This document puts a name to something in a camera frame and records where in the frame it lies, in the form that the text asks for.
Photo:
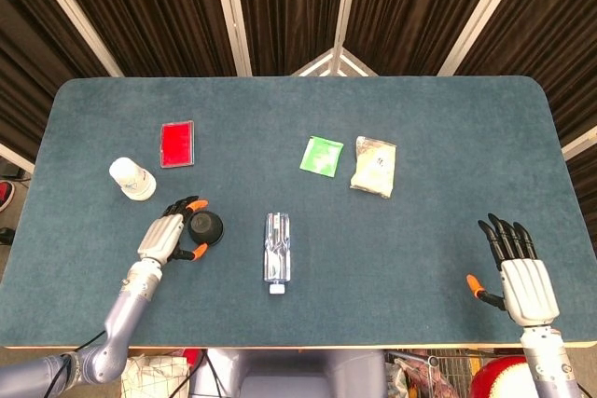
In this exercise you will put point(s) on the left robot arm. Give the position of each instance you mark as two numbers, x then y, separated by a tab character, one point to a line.
126	309

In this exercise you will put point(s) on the blue felt table cover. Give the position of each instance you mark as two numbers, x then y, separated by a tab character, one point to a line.
298	104

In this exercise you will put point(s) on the red and white shoe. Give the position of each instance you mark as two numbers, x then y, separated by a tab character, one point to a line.
5	195

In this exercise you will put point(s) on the green sachet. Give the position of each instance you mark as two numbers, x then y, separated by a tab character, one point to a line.
321	155

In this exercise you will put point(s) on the dark brown pleated curtain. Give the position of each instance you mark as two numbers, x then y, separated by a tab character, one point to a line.
289	6

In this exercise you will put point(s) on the beige snack packet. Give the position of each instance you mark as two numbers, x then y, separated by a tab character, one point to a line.
374	167

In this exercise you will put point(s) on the clear plastic water bottle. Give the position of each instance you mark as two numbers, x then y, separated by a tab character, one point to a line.
278	249

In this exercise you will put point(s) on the white paper cup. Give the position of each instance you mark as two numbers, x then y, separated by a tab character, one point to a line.
133	179

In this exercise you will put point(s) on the white triangular frame brace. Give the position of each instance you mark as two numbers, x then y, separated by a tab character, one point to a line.
358	66

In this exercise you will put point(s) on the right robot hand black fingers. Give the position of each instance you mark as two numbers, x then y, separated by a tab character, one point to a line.
529	291

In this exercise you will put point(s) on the white partition frame post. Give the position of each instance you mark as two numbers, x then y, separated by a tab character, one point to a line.
345	11
14	156
232	11
580	144
484	11
73	11

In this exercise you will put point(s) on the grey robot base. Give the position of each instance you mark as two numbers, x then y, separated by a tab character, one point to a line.
298	374

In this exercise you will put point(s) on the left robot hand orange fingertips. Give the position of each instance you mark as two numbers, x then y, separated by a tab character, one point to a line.
161	235

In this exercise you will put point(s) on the red playing card box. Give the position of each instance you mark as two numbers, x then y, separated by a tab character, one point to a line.
177	144

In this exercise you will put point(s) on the black upside-down bowl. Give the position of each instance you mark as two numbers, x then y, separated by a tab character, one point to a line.
207	226

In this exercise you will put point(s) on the white checked cloth bag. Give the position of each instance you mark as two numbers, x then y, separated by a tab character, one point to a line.
154	377

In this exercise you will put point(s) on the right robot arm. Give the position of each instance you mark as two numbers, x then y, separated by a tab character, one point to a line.
550	365

